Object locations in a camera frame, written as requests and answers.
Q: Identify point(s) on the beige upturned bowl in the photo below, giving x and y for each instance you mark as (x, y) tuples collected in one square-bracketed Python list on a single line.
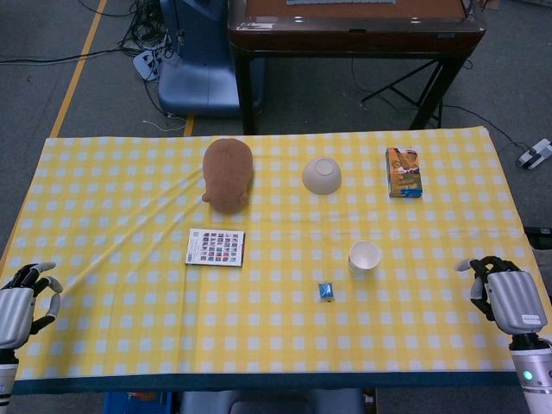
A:
[(321, 175)]

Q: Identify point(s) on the brown plush toy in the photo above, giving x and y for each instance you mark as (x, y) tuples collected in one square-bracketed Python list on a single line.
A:
[(227, 174)]

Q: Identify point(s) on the white power strip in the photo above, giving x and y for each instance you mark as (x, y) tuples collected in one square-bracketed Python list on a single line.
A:
[(146, 62)]

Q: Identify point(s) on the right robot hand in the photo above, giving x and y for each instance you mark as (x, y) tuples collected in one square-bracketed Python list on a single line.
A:
[(515, 302)]

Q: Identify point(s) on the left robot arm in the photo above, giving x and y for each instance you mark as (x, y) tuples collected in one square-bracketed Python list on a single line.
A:
[(6, 379)]

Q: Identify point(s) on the blue plastic crate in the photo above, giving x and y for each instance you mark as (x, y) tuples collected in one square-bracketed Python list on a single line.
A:
[(138, 403)]

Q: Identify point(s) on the small blue packet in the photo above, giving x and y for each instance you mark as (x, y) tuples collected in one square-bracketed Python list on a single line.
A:
[(325, 292)]

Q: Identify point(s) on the white floor device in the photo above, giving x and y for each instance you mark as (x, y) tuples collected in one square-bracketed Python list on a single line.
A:
[(535, 154)]

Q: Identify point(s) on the white paper cup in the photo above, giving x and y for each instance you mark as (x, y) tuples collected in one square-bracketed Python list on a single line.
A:
[(364, 259)]

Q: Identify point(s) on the picture card booklet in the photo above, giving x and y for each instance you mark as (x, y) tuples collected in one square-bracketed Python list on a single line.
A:
[(215, 247)]

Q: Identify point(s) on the brown mahjong table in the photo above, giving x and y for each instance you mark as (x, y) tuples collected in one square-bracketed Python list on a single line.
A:
[(345, 32)]

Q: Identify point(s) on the orange blue snack box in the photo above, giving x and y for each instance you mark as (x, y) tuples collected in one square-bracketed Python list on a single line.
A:
[(403, 172)]

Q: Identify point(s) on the yellow checkered tablecloth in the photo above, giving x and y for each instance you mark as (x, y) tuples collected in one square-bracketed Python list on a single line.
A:
[(129, 328)]

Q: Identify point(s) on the black box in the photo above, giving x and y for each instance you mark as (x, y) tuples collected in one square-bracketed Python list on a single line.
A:
[(539, 238)]

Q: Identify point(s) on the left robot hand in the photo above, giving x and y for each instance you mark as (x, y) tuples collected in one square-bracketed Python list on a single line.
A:
[(15, 308)]

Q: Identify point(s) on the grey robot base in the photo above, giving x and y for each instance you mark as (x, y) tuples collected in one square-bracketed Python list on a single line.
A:
[(267, 403)]

